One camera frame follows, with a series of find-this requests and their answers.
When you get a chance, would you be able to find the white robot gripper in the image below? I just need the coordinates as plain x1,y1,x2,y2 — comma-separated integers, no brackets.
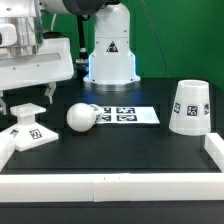
0,18,74,115

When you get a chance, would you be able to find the white lamp base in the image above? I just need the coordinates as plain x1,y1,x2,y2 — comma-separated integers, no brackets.
2,103,59,152

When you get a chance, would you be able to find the white lamp bulb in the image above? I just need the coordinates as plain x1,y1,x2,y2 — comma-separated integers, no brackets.
67,103,104,132

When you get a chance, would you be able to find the white lamp shade cone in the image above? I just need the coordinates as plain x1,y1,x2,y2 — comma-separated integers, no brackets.
169,80,211,136

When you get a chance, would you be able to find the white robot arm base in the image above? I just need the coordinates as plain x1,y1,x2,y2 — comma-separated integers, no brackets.
83,3,141,91

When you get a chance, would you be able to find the white marker sheet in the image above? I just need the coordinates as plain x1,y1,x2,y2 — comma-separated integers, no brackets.
100,106,160,124

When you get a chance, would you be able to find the white left rail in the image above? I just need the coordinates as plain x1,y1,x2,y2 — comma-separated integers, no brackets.
0,135,15,172

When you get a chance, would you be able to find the white rail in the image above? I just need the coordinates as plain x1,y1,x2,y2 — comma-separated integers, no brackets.
204,133,224,173
0,173,224,203
0,135,15,172

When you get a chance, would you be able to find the grey cable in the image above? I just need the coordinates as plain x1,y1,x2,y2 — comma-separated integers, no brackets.
50,13,58,34

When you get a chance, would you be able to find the white front rail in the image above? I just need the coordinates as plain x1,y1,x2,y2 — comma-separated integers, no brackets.
0,173,224,203

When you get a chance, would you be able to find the white right rail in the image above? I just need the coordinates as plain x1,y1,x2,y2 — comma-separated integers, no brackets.
204,133,224,173

